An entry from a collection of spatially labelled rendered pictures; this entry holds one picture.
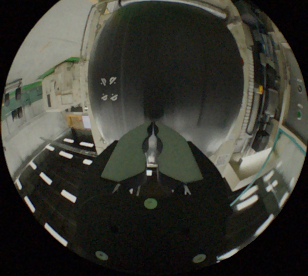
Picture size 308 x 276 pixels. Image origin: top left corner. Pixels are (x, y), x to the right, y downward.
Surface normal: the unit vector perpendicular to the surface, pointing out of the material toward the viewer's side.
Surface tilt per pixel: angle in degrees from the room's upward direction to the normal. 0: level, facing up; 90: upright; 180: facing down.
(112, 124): 79
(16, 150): 90
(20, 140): 90
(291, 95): 90
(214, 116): 82
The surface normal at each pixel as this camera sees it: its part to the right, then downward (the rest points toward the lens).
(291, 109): -1.00, -0.01
